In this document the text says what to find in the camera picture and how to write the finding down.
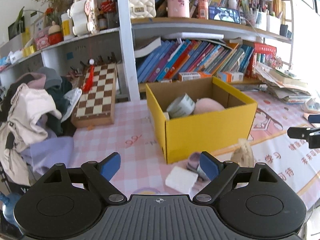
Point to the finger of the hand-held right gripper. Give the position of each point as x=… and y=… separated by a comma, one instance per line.
x=314, y=118
x=298, y=132

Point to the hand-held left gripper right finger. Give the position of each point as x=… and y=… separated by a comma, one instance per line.
x=210, y=165

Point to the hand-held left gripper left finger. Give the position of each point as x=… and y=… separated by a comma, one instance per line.
x=110, y=166

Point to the yellow cardboard box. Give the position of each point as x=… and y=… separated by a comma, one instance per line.
x=200, y=135

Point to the cream foam block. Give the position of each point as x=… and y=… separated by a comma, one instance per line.
x=180, y=180

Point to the pink plush pig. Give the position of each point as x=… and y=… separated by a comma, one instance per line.
x=208, y=106

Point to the white tape roll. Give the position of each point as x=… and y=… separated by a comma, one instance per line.
x=180, y=106

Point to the pink checkered desktop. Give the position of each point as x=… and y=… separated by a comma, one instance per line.
x=130, y=130

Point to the stack of papers and booklets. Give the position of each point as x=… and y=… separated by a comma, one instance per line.
x=282, y=85

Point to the lilac garment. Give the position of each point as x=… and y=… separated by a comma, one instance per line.
x=50, y=150

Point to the wooden chessboard box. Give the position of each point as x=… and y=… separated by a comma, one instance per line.
x=97, y=97

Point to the red book box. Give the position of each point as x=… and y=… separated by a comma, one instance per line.
x=265, y=48

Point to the long orange white carton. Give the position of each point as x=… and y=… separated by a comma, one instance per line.
x=230, y=77

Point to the red tassel ornament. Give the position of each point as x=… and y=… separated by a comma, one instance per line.
x=89, y=80

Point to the dark clothes pile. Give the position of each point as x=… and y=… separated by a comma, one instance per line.
x=58, y=92

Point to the small orange white carton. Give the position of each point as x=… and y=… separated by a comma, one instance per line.
x=192, y=76

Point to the black case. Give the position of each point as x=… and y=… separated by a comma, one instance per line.
x=285, y=31

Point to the cream jacket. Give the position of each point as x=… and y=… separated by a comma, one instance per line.
x=27, y=112

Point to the white storage bin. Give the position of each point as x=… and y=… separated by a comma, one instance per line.
x=273, y=25

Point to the blue water jug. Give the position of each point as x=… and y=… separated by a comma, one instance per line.
x=10, y=210

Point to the row of leaning colourful books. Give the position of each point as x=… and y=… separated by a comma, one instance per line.
x=175, y=60

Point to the white pen holder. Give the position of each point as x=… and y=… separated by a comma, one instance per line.
x=261, y=21

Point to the yellow book set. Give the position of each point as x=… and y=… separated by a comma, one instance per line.
x=278, y=10

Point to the white bookshelf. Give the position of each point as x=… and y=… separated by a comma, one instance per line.
x=125, y=42

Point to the white lamp bar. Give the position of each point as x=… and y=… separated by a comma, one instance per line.
x=195, y=35

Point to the smartphone showing video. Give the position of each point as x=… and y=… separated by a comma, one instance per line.
x=225, y=15

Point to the red tin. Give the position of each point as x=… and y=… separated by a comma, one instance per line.
x=55, y=38

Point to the small white bottle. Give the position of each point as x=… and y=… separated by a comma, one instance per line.
x=232, y=2

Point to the pink gift box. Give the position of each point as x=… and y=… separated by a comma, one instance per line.
x=42, y=41

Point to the salmon pink bottle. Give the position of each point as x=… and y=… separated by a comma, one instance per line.
x=203, y=5

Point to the cream quilted handbag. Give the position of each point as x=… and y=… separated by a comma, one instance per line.
x=142, y=7

